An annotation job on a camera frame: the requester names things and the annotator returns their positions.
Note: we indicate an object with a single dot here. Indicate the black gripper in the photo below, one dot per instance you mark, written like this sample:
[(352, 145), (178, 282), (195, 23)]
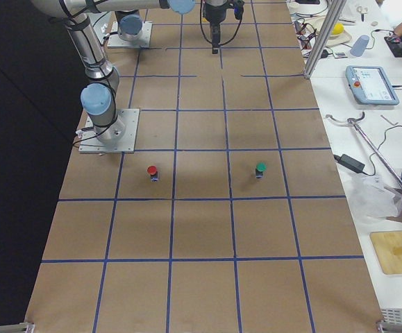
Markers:
[(215, 14)]

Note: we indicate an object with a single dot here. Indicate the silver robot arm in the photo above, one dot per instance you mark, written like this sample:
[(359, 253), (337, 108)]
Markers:
[(130, 23), (98, 98)]

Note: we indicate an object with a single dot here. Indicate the green push button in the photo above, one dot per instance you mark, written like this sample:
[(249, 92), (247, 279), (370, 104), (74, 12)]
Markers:
[(260, 169)]

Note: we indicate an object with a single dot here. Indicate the red push button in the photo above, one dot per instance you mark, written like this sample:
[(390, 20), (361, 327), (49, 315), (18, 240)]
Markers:
[(153, 173)]

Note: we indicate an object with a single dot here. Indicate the white plate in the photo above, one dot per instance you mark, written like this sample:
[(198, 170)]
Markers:
[(334, 40)]

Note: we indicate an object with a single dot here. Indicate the yellow lemon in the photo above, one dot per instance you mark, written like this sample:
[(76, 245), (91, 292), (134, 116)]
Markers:
[(338, 29)]

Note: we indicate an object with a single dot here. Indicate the lavender plastic cup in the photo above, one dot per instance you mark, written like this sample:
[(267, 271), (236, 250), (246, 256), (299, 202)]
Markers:
[(359, 46)]

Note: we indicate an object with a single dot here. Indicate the black power adapter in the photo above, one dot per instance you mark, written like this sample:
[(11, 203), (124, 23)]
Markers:
[(351, 163)]

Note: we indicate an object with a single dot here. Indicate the clear plastic bag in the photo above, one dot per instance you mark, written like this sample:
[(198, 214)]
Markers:
[(370, 196)]

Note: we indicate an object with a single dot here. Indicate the wooden cutting board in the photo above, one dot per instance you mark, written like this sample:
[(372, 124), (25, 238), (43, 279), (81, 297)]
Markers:
[(388, 249)]

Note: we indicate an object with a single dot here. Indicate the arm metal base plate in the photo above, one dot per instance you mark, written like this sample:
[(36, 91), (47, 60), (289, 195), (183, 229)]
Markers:
[(139, 41), (120, 137)]

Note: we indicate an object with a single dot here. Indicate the aluminium frame post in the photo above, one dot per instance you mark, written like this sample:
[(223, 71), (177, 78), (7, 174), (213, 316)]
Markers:
[(334, 11)]

